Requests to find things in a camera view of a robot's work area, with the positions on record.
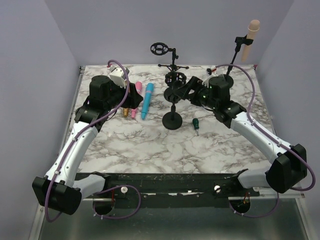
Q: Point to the black stand holding teal microphone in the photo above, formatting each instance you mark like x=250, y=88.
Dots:
x=172, y=120

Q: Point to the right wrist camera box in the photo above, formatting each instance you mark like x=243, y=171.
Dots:
x=214, y=72

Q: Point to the beige microphone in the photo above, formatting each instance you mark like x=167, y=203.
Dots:
x=253, y=28

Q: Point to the black round-base shock mount stand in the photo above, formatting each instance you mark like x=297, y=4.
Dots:
x=173, y=80

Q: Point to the pink microphone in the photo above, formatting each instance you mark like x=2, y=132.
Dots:
x=138, y=86

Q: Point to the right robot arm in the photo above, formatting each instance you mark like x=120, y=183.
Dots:
x=287, y=161

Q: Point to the teal microphone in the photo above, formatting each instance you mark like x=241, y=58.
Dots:
x=147, y=99

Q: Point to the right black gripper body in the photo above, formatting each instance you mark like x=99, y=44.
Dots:
x=200, y=96

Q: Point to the gold microphone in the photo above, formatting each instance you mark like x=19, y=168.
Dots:
x=125, y=112

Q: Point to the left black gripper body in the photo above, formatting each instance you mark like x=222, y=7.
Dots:
x=117, y=94

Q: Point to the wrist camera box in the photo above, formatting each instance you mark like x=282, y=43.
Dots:
x=117, y=75
x=214, y=72

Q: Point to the black front mounting rail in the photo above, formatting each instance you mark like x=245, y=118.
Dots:
x=172, y=190

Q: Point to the green handled screwdriver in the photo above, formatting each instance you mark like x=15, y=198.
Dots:
x=195, y=123

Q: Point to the black stand holding beige microphone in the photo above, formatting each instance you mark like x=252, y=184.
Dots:
x=239, y=41

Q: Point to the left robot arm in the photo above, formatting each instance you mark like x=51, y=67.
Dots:
x=58, y=189

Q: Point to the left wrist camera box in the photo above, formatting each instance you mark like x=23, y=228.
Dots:
x=117, y=75

